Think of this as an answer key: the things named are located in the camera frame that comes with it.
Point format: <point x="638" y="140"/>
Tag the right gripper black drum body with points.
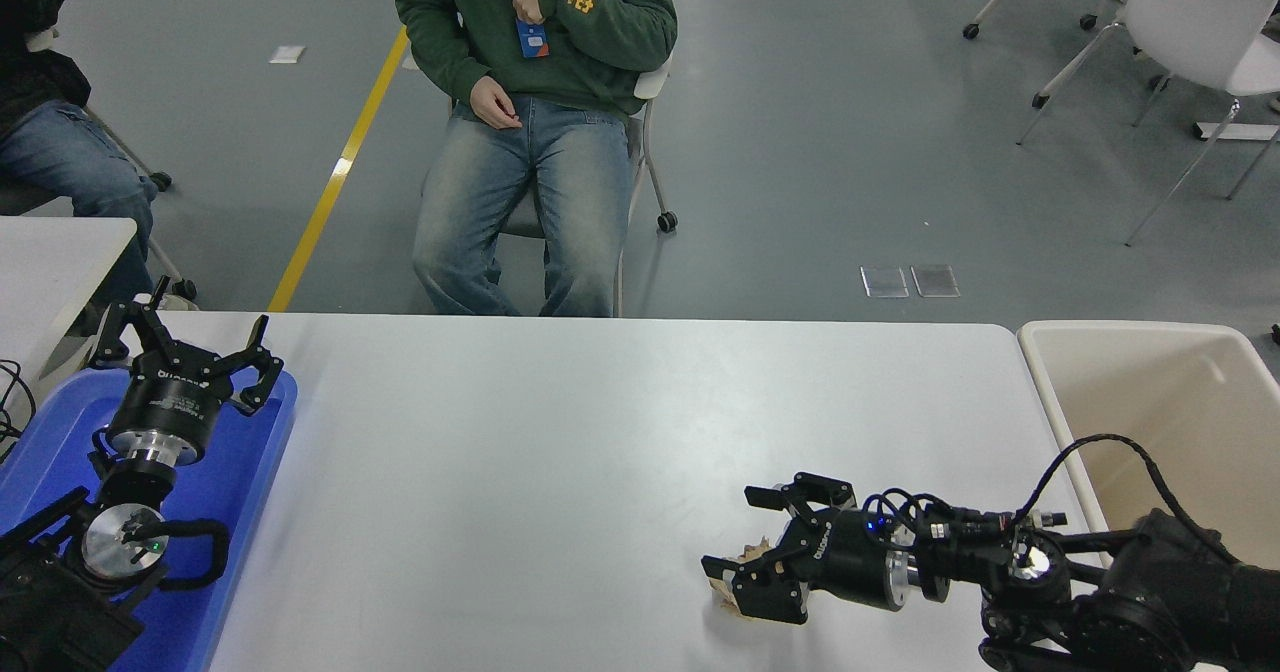
<point x="850" y="557"/>

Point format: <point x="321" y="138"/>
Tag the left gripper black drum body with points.
<point x="170" y="407"/>

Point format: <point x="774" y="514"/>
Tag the tan paper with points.
<point x="755" y="552"/>

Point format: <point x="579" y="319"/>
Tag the seated person's right hand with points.
<point x="493" y="102"/>

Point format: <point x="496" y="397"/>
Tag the seated person's left hand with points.
<point x="527" y="0"/>

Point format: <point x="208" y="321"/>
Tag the blue plastic tray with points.
<point x="245" y="472"/>

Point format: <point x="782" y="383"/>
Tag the white side table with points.
<point x="50" y="262"/>

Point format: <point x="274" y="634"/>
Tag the grey wheeled chair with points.
<point x="161" y="181"/>

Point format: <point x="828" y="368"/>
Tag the person beside side table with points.
<point x="60" y="162"/>

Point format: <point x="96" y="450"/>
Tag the clear floor plate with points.
<point x="884" y="282"/>
<point x="935" y="280"/>

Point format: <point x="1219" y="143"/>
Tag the white paper scrap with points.
<point x="287" y="54"/>

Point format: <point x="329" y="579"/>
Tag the large pale bin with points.
<point x="1150" y="402"/>

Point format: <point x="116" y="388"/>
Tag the white wheeled chair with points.
<point x="652" y="82"/>

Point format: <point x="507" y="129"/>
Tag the seated person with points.
<point x="590" y="42"/>

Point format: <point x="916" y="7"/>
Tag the white flat floor bar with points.
<point x="1235" y="131"/>

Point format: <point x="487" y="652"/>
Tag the white chair with chrome legs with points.
<point x="1190" y="12"/>

